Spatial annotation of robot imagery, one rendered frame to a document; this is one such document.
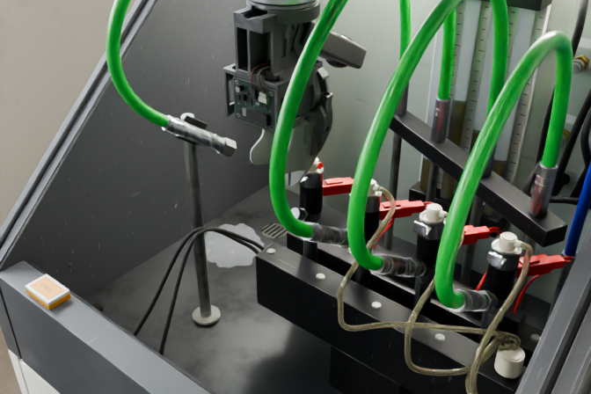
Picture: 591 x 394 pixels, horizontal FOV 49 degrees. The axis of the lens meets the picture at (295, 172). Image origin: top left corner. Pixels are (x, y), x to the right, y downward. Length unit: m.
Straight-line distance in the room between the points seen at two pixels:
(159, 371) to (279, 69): 0.34
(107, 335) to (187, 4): 0.48
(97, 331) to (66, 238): 0.21
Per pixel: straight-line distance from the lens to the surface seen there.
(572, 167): 0.92
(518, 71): 0.52
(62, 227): 0.95
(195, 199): 0.83
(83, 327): 0.81
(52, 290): 0.85
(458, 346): 0.73
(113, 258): 1.03
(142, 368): 0.74
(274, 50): 0.62
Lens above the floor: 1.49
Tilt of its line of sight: 31 degrees down
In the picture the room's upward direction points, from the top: straight up
